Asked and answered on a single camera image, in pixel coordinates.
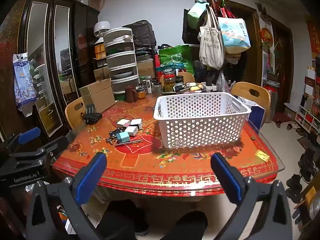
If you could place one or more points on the white perforated plastic basket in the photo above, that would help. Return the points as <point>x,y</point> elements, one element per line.
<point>200,130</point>

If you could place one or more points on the brown ceramic pitcher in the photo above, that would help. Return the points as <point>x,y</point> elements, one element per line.
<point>130,94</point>

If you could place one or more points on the white power strip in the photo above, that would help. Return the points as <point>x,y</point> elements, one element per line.
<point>209,86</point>

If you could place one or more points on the red and silver urn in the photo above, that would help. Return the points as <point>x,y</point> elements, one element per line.
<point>271,97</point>

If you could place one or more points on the person's leg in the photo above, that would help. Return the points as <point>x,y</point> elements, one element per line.
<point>185,226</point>
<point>117,220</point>

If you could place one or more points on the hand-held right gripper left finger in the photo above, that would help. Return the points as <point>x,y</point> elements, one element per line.
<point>91,177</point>

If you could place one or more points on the black phone holder clamp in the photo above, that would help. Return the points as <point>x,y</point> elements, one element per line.
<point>91,117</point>

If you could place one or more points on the person's left leg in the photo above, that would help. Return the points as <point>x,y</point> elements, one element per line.
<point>117,220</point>

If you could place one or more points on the person's right leg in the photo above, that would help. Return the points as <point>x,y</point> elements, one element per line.
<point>185,226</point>

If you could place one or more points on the dark wooden mirrored wardrobe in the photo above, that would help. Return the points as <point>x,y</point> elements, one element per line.
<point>80,42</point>

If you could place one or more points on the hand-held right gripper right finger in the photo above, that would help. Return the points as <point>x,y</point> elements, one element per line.
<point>227,180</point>

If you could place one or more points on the white charger cube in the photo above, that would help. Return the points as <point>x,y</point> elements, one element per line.
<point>123,123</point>
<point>131,131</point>
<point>136,123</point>

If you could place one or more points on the pickle jar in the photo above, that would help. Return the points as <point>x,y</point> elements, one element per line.
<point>169,81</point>

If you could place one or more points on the blue and white snack packet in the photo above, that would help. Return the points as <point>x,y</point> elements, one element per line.
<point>23,80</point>

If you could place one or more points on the closed cardboard box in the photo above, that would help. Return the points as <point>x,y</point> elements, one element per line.
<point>145,68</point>

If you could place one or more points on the empty glass jar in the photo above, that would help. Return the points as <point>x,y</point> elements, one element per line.
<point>157,88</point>

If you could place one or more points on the teal charger cube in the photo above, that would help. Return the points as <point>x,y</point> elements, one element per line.
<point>122,138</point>

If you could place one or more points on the black bag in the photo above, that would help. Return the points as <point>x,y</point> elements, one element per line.
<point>188,31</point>

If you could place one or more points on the brown wooden door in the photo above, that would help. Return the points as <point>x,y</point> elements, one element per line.
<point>252,42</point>

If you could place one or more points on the red round wall decoration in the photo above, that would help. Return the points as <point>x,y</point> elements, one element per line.
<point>266,33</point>

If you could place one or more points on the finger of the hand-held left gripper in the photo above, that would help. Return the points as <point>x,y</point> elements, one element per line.
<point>57,145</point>
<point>28,135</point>

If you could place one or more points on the green paper bag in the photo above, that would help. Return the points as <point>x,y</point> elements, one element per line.
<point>197,13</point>

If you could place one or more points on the printed tote bag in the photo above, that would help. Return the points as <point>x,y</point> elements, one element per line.
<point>233,35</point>

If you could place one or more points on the yellow labelled bottle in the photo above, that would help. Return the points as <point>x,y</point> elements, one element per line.
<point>100,50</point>

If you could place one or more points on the key bunch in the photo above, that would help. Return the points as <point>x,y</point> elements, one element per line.
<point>115,133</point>

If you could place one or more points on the jar with orange contents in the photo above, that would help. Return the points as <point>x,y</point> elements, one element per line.
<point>140,93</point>

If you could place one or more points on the white canvas tote bag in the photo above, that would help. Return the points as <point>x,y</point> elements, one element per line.
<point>211,47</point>

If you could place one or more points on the yellow card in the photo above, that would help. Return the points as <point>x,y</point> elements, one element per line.
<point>261,156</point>

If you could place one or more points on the blue and white paper bag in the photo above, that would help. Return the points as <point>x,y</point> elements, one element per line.
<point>256,113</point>

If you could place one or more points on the red wall banner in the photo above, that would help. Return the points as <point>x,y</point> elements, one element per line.
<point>313,35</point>

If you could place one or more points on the white shelf with goods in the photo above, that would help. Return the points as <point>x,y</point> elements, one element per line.
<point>307,116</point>

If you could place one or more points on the green shopping bag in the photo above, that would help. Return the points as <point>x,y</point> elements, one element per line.
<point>176,57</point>

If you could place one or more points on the black boots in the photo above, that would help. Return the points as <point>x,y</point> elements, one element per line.
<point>306,163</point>

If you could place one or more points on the open cardboard box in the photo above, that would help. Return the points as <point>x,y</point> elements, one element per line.
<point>97,96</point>

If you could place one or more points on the white plastic bag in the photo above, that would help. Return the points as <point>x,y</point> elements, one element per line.
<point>222,82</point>

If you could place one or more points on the white fan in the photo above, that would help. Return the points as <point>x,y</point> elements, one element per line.
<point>102,28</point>

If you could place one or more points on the red floral tablecloth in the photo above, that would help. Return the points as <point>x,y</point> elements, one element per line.
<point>150,162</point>

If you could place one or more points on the black covered appliance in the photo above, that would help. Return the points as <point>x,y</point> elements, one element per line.
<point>141,33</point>

